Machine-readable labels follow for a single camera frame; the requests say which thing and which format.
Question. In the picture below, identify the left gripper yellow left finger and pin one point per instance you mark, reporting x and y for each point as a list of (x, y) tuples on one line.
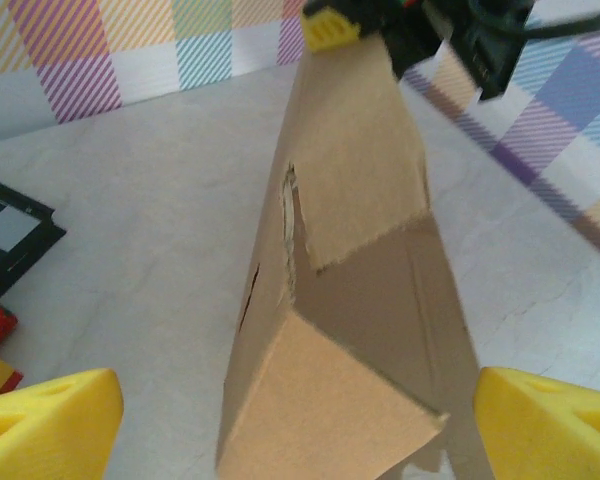
[(45, 425)]

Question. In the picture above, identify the brown cardboard box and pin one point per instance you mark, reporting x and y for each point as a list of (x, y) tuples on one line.
[(355, 150)]

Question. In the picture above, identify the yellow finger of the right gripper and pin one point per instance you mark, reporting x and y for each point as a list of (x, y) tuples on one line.
[(332, 27)]

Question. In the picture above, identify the black grey checkerboard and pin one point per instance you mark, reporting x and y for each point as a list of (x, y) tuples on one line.
[(10, 225)]

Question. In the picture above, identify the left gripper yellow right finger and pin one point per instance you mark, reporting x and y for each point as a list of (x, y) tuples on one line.
[(555, 430)]

